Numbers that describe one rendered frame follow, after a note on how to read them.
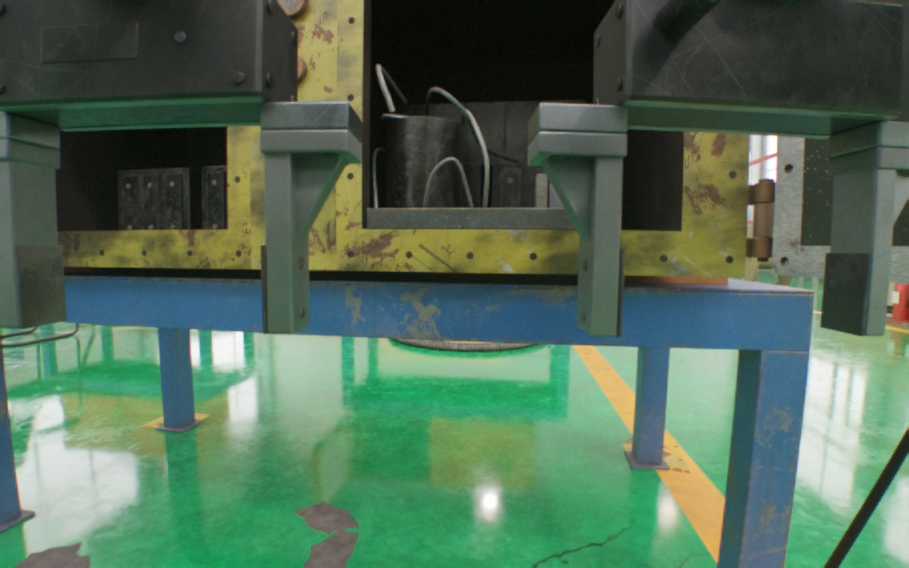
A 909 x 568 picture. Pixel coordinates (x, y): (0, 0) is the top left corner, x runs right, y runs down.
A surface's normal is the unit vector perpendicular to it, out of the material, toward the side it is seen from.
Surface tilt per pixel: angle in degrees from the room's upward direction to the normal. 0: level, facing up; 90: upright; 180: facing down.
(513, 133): 90
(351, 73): 90
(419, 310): 90
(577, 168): 90
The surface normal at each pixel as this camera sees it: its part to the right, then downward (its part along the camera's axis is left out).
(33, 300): 1.00, 0.01
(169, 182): -0.14, 0.07
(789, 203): -0.96, 0.01
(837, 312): -1.00, -0.01
